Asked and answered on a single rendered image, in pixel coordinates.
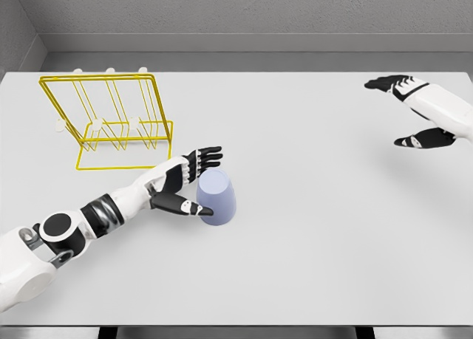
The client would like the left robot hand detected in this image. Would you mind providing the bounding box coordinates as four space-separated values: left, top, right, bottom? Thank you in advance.
146 145 224 217

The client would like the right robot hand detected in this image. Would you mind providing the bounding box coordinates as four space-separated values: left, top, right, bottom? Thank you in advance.
364 74 473 148

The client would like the pale lavender cup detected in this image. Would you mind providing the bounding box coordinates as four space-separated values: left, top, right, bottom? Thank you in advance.
195 168 237 227

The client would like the yellow wire cup holder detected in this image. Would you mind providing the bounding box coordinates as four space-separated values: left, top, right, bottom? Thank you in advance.
38 67 174 172

